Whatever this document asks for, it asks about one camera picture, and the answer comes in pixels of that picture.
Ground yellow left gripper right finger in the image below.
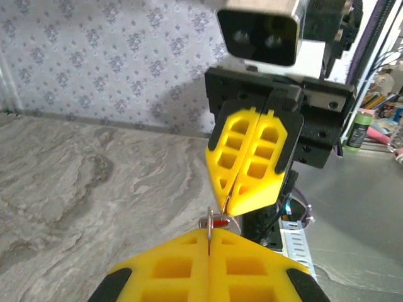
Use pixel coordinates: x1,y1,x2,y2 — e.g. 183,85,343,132
210,228,331,302

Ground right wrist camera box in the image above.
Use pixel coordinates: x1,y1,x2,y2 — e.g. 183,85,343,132
216,0,330,79

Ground green capped bottle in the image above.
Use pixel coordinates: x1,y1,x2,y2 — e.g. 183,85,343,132
345,112,374,152

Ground pink foam item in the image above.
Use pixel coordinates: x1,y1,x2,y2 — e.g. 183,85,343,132
365,124,394,143

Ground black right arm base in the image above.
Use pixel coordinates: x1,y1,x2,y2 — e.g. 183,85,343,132
241,169,300,249

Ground aluminium side rail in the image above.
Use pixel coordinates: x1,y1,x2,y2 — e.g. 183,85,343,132
0,108,218,141

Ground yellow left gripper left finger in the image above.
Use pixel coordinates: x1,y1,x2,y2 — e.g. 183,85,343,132
88,228,210,302

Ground white slotted cable duct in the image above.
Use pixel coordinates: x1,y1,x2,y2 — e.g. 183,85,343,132
279,220,317,277

